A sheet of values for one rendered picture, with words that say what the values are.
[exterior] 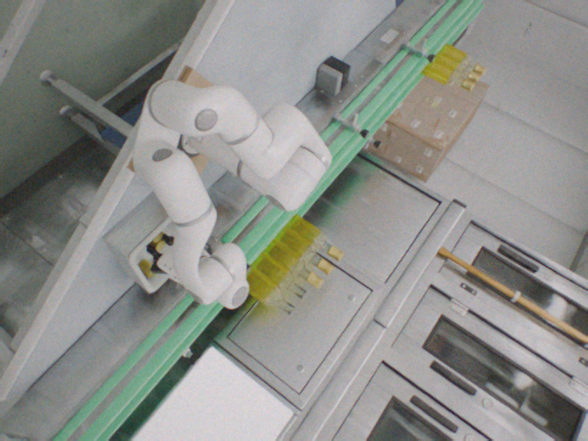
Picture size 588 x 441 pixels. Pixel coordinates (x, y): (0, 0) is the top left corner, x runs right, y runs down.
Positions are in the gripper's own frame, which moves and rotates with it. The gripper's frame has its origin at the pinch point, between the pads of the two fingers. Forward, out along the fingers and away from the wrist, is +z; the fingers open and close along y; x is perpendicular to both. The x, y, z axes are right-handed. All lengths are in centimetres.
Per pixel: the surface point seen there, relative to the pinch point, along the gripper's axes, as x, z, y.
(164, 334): -21.1, -5.9, -13.6
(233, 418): -43, -27, -17
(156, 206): 11.3, -1.1, 4.1
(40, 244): -23, 59, -15
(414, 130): -238, 88, 328
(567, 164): -347, -49, 471
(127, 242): 10.5, -3.0, -6.9
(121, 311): -15.7, 6.3, -16.4
